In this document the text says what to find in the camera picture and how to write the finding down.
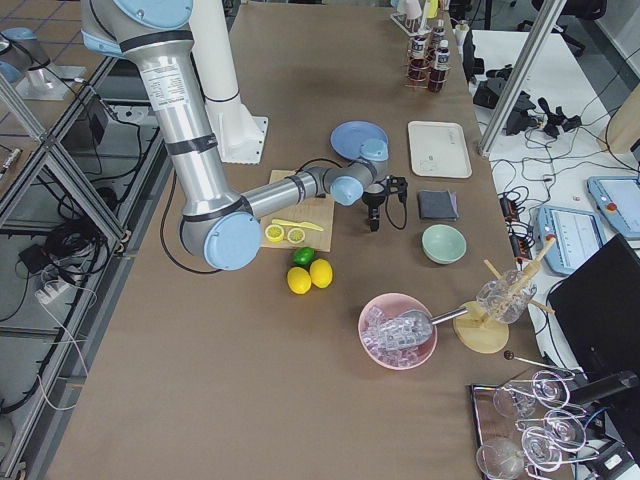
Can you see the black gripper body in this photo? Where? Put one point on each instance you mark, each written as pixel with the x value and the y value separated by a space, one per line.
pixel 373 201

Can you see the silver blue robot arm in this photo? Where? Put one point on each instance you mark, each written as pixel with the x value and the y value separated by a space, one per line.
pixel 183 54

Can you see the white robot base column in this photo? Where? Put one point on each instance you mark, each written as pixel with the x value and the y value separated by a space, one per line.
pixel 241 136

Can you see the blue plate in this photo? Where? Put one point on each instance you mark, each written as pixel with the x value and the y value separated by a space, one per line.
pixel 347 138

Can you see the wooden cutting board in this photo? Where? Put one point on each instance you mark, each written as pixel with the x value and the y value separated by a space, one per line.
pixel 319 211

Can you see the grey folded cloth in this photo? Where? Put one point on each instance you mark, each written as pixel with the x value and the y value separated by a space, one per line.
pixel 438 205

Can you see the green bowl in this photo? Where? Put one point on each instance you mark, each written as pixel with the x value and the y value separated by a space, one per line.
pixel 443 244

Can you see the yellow lemon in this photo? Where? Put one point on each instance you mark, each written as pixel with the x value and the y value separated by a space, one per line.
pixel 299 280
pixel 321 273

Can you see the green lime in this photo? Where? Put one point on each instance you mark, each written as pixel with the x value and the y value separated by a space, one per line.
pixel 304 256

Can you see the lemon half slice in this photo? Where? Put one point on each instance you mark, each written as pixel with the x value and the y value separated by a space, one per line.
pixel 274 233
pixel 296 235

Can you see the cream tray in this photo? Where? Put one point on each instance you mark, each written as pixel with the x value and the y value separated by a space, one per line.
pixel 438 149

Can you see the pink bowl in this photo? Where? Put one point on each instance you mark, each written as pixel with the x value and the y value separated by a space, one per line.
pixel 394 333

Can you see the yellow plastic knife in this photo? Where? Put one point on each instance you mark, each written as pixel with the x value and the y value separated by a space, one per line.
pixel 303 224

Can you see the metal ice scoop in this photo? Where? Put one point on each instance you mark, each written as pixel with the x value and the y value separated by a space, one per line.
pixel 415 327

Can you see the dark drink bottle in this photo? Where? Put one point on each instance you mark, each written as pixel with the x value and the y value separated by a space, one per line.
pixel 438 33
pixel 439 68
pixel 417 65

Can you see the copper bottle rack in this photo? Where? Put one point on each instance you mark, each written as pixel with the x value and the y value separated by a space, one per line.
pixel 427 62

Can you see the wooden cup stand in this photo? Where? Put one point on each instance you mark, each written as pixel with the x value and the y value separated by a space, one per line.
pixel 481 333

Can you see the clear glass mug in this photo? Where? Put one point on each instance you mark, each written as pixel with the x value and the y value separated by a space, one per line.
pixel 506 298

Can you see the stirrer with dark ball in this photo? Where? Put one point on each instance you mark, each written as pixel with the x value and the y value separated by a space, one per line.
pixel 510 356

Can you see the blue teach pendant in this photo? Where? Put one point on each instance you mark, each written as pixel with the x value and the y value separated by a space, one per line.
pixel 579 235
pixel 617 197

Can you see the black laptop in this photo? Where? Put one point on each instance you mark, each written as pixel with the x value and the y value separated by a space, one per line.
pixel 597 308

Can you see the clear wine glass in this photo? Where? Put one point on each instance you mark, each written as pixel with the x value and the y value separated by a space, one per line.
pixel 500 458

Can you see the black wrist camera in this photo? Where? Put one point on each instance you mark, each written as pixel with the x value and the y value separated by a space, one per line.
pixel 397 186

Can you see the aluminium frame post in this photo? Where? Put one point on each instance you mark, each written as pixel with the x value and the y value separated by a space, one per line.
pixel 542 26

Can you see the wire glass rack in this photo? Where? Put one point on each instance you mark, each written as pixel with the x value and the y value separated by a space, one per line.
pixel 551 427

